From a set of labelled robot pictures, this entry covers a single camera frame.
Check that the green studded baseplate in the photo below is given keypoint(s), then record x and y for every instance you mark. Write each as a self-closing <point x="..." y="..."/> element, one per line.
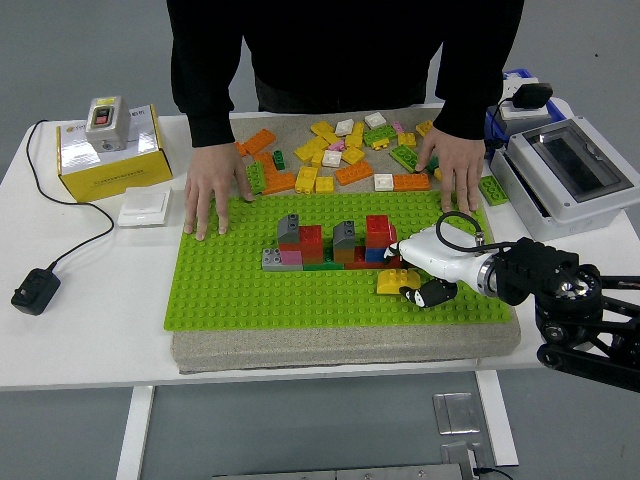
<point x="225" y="290"/>

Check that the metal floor plate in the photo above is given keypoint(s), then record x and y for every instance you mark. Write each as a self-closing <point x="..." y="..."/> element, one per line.
<point x="460" y="455"/>
<point x="455" y="412"/>

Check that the black plug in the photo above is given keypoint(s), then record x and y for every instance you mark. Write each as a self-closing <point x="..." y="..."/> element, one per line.
<point x="534" y="95"/>

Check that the grey switch box red button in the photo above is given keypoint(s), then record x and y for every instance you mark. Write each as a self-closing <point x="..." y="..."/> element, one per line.
<point x="106" y="131"/>

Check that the white wall switch panel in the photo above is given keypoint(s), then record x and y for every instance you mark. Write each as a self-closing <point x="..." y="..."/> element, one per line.
<point x="144" y="207"/>

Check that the grey flat brick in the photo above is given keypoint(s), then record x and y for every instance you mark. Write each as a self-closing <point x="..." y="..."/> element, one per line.
<point x="272" y="259"/>

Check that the person's left hand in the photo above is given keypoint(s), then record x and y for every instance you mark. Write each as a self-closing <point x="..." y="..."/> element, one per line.
<point x="455" y="155"/>

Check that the white table leg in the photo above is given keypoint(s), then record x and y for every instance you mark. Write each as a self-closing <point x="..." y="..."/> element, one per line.
<point x="495" y="415"/>
<point x="134" y="435"/>

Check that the long orange brick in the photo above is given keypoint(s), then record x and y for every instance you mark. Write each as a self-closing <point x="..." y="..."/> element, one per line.
<point x="354" y="173"/>
<point x="260" y="141"/>
<point x="411" y="182"/>

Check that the translucent yellow brick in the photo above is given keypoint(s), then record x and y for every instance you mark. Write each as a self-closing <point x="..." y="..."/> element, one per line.
<point x="406" y="139"/>

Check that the person's right hand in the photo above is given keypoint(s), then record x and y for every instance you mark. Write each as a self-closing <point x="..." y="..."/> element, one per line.
<point x="215" y="170"/>

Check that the small dark green brick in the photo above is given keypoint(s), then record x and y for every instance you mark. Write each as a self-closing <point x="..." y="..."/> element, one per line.
<point x="279" y="160"/>

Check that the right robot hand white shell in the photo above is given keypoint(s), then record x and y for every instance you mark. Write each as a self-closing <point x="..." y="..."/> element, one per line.
<point x="445" y="257"/>

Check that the person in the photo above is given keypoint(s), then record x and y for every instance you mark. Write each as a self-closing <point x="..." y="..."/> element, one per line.
<point x="340" y="40"/>

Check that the black power adapter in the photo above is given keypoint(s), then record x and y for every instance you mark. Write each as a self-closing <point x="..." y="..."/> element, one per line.
<point x="35" y="292"/>

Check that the white power socket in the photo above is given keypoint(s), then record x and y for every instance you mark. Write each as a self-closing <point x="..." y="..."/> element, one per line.
<point x="525" y="114"/>

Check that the grey metal bar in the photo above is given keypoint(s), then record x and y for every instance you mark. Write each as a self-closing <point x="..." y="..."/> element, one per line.
<point x="340" y="472"/>

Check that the light green brick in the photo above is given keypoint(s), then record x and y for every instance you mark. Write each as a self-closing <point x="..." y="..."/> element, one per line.
<point x="257" y="177"/>
<point x="379" y="135"/>
<point x="493" y="190"/>
<point x="404" y="156"/>

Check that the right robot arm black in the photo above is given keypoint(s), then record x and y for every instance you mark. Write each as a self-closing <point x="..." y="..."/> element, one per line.
<point x="550" y="270"/>

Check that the grey enclosure clear lid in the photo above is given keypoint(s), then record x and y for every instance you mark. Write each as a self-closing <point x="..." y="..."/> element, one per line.
<point x="555" y="205"/>

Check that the low red brick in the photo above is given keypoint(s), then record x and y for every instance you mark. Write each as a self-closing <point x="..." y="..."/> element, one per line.
<point x="357" y="257"/>

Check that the long yellow brick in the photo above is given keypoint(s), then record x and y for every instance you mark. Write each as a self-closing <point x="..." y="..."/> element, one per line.
<point x="309" y="149"/>

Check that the dark orange brick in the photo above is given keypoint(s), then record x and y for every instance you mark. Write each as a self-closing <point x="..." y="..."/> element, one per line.
<point x="312" y="258"/>

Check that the person's right forearm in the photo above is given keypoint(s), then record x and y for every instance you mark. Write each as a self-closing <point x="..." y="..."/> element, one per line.
<point x="207" y="120"/>

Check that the grey slope brick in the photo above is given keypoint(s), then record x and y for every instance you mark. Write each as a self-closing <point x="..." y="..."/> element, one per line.
<point x="344" y="235"/>
<point x="289" y="230"/>

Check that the tall red brick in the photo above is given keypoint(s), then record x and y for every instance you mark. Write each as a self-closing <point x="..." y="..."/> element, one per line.
<point x="378" y="229"/>

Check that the small pink brick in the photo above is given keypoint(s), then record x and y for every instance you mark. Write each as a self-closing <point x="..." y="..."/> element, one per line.
<point x="397" y="126"/>
<point x="336" y="146"/>

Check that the blue brick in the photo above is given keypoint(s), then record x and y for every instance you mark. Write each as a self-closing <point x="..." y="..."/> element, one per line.
<point x="375" y="255"/>

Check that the person's left forearm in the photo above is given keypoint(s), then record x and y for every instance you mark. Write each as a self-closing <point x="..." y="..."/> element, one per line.
<point x="462" y="115"/>

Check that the dark green plate brick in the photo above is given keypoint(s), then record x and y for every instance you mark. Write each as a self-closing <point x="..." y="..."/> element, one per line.
<point x="322" y="266"/>

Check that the small yellow brick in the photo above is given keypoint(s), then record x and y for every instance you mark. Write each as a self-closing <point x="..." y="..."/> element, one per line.
<point x="381" y="145"/>

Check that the yellow curved toy brick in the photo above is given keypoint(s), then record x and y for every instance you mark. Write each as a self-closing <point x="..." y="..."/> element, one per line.
<point x="392" y="280"/>

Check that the blue plastic bin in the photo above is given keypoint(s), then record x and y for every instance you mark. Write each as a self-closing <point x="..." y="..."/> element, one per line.
<point x="557" y="109"/>

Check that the grey-brown foam mat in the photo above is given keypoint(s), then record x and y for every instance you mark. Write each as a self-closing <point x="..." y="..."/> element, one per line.
<point x="300" y="350"/>

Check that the yellow white cardboard box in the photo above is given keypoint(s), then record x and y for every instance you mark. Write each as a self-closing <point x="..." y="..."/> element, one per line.
<point x="115" y="177"/>

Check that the yellow slope brick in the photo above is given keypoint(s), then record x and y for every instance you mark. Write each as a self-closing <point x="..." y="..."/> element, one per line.
<point x="438" y="174"/>

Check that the white square tile brick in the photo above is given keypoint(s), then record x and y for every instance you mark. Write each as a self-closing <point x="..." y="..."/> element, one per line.
<point x="331" y="158"/>
<point x="383" y="182"/>
<point x="375" y="120"/>
<point x="344" y="128"/>

